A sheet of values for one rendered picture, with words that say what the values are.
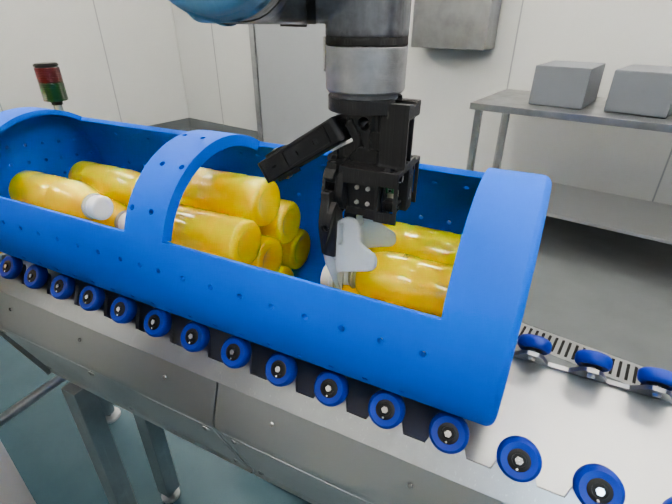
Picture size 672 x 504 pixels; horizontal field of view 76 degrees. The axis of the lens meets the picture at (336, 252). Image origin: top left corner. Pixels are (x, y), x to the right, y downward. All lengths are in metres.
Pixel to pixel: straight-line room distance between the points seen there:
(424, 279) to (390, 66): 0.21
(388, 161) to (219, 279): 0.23
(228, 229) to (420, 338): 0.29
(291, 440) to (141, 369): 0.29
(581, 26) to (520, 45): 0.40
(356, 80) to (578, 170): 3.46
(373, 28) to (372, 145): 0.10
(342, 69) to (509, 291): 0.24
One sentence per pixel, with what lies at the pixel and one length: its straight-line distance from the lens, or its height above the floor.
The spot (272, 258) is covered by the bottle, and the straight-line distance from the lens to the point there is 0.65.
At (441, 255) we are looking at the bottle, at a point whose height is 1.11.
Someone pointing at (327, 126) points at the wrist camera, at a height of 1.28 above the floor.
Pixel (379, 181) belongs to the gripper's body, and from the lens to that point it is 0.42.
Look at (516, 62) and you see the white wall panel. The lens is 3.80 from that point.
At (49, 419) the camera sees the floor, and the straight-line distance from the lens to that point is 2.11.
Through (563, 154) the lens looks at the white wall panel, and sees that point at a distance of 3.80.
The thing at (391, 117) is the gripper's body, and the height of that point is 1.30.
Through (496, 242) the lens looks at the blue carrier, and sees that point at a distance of 0.41.
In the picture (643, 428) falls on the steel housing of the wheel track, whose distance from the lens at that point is 0.70.
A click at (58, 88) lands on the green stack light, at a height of 1.19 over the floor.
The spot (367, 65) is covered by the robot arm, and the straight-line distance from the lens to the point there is 0.40.
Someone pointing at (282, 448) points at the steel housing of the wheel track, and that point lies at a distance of 0.66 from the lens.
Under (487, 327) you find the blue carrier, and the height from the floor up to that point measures 1.14.
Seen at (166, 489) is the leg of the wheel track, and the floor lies 0.08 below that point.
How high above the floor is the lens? 1.38
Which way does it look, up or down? 29 degrees down
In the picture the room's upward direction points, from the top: straight up
